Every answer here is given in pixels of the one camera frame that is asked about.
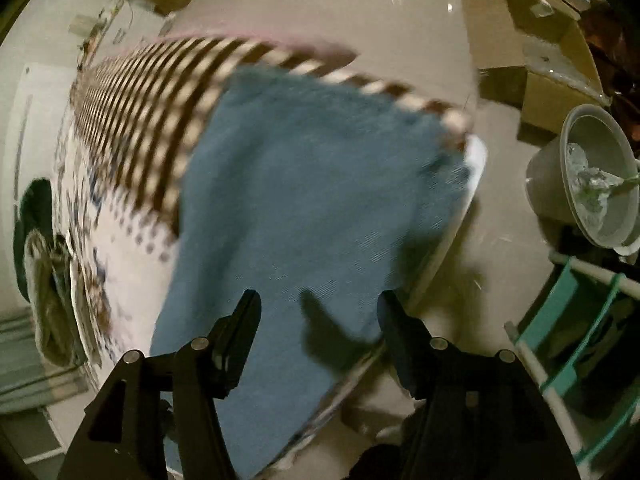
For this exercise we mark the teal white rack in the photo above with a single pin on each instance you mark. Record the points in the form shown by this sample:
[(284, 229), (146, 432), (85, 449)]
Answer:
[(580, 342)]

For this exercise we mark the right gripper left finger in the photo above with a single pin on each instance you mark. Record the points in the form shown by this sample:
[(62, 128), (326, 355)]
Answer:
[(147, 399)]

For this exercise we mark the blue denim jeans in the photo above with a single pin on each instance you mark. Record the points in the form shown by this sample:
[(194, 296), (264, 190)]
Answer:
[(318, 197)]

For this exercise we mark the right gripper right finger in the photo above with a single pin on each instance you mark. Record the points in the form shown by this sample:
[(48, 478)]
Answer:
[(480, 417)]

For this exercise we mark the grey fleece folded garment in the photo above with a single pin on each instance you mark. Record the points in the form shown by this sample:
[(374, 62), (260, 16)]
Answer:
[(47, 273)]

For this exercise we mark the floral bed sheet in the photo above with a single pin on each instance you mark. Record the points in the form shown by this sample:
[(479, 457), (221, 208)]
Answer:
[(137, 118)]

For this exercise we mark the green striped curtain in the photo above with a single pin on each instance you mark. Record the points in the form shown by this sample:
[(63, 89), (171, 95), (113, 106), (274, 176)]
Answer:
[(27, 380)]

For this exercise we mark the white bed headboard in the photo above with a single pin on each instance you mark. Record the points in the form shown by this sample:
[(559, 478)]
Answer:
[(31, 132)]

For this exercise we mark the small cardboard box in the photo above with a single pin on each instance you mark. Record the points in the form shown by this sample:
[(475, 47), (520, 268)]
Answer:
[(532, 54)]

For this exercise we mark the grey trash bin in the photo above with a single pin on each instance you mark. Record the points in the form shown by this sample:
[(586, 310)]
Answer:
[(587, 176)]

